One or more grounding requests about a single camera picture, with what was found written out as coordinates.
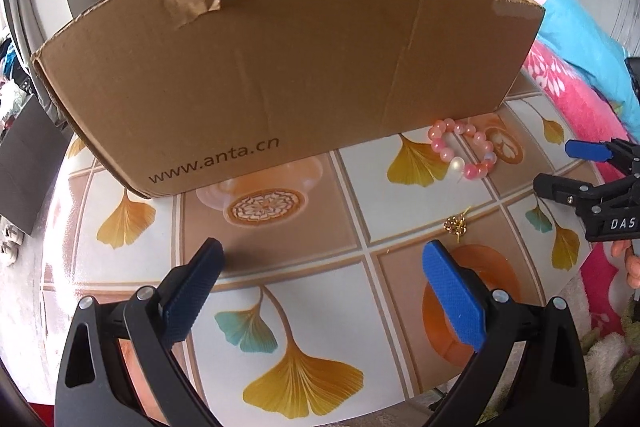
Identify ginkgo print tablecloth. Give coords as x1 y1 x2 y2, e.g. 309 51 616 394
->
42 72 608 423

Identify dark grey cabinet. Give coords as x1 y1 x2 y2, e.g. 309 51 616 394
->
0 94 71 238

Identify pink bead bracelet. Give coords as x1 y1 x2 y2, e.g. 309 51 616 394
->
427 118 497 181

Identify grey curtain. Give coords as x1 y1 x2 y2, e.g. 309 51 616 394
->
2 0 56 58

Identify brown cardboard box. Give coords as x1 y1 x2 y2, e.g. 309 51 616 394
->
31 0 547 200

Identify small gold earring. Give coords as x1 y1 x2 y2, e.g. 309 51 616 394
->
444 205 473 238

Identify pink floral blanket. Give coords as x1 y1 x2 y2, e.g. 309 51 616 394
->
520 39 640 338

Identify person's right hand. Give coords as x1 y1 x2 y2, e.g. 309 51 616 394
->
611 239 640 291

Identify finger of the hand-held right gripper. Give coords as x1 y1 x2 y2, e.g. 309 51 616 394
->
565 138 640 178
532 173 640 220

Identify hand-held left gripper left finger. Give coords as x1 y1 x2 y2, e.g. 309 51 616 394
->
52 237 226 427

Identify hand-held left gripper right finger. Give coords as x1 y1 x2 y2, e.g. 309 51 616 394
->
421 239 591 427

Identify light blue blanket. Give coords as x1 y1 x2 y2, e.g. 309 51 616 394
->
520 0 632 82

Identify white slippers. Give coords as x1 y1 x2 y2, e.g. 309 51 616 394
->
0 216 26 264

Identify pile of clothes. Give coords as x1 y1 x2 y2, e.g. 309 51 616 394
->
0 32 31 132

